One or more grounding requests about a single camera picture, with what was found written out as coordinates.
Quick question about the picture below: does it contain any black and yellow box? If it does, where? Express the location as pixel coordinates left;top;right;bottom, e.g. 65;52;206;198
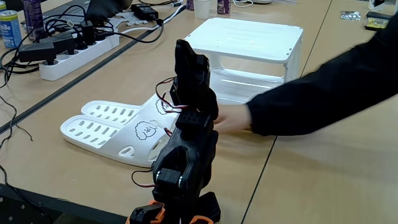
364;11;393;31

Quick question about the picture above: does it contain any white slipper with dog print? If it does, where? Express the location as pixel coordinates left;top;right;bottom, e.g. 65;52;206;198
80;93;183;127
60;114;180;169

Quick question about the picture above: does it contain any black power adapter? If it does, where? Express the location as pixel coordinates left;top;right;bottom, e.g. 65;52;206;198
39;32;76;56
17;42;57;66
130;2;159;21

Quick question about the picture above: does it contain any black cable with connector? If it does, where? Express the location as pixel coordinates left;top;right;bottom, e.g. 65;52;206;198
93;18;165;44

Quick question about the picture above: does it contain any thin black cable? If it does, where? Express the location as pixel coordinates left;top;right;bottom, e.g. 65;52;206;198
0;95;34;150

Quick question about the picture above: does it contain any white box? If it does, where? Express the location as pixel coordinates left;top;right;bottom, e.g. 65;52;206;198
368;0;398;15

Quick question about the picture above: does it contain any person's hand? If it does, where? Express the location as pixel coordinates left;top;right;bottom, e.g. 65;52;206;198
213;103;252;134

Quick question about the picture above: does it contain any white paper cup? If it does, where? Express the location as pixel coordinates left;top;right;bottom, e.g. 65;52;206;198
193;0;211;20

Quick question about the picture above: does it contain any black laptop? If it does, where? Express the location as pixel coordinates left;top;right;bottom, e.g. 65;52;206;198
40;0;133;27

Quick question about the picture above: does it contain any white printed plastic part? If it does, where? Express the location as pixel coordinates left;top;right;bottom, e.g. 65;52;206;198
107;11;149;30

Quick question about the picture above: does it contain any white plastic shoe rack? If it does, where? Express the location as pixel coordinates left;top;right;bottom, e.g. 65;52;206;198
185;17;304;106

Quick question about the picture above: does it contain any white power cable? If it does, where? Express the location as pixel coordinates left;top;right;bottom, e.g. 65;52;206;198
119;2;187;35

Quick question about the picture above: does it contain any blue drink can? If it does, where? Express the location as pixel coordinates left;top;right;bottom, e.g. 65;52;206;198
0;10;22;49

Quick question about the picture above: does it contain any white power strip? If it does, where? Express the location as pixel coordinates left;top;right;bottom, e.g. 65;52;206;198
39;33;121;82

